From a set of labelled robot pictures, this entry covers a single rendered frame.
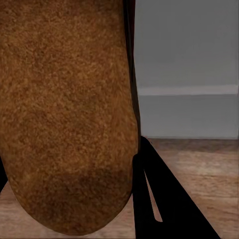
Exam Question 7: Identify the sandal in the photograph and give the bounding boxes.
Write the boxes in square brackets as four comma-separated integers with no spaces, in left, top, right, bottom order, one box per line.
[0,0,141,236]

